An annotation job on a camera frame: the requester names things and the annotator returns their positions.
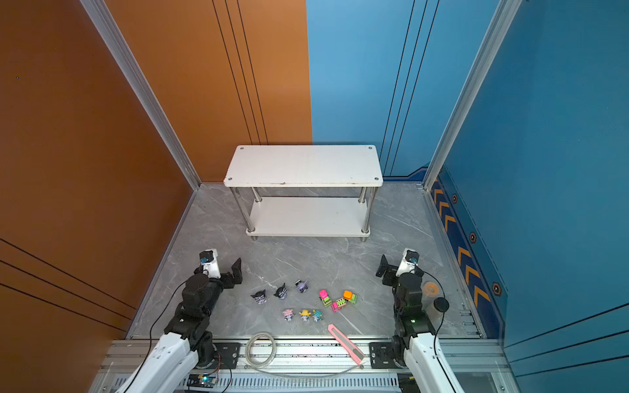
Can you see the black purple figurine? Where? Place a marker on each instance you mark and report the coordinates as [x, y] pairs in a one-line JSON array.
[[281, 292], [260, 297]]

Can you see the orange tape roll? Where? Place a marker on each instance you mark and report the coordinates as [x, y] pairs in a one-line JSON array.
[[432, 290]]

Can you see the white two-tier shelf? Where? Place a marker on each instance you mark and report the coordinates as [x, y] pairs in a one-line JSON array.
[[305, 166]]

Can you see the pink small figurine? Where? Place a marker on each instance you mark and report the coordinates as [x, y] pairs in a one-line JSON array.
[[288, 315]]

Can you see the black round cap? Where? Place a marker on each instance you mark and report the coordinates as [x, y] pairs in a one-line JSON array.
[[441, 305]]

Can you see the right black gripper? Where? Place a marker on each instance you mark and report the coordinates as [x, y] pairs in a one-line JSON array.
[[393, 277]]

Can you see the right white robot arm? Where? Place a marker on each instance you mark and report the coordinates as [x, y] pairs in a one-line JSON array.
[[414, 345]]

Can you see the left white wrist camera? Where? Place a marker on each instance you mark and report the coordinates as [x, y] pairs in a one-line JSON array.
[[209, 263]]

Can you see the left green circuit board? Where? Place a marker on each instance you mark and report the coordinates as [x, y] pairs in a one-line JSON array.
[[204, 380]]

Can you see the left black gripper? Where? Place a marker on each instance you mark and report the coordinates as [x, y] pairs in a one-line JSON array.
[[223, 279]]

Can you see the orange green toy car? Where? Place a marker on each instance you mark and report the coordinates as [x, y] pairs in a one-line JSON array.
[[350, 296]]

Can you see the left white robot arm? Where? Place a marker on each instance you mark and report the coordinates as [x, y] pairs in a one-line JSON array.
[[185, 352]]

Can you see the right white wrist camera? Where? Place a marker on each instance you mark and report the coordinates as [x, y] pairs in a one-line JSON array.
[[408, 263]]

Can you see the pink utility knife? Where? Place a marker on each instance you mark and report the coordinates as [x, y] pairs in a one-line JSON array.
[[355, 353]]

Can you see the teal small figurine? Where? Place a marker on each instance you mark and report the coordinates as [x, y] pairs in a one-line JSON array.
[[317, 315]]

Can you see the pink toy car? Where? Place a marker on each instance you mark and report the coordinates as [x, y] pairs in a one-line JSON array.
[[338, 304]]

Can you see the pink green toy truck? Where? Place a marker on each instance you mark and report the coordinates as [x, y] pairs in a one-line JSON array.
[[325, 298]]

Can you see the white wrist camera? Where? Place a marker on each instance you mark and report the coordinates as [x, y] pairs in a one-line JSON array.
[[408, 263], [209, 263]]

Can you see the clear coiled tube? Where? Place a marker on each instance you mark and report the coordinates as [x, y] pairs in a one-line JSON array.
[[293, 358]]

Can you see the yellow small figurine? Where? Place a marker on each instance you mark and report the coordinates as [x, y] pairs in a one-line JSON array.
[[305, 315]]

